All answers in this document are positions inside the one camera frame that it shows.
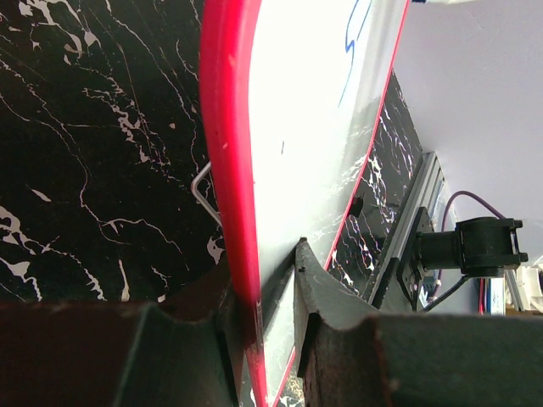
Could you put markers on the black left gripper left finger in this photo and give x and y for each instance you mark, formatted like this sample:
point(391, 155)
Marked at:
point(185, 351)

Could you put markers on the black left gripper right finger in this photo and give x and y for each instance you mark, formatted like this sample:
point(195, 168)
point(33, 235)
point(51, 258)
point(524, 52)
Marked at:
point(350, 354)

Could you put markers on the pink framed whiteboard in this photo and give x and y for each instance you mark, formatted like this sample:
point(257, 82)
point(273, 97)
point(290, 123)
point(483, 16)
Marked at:
point(290, 94)

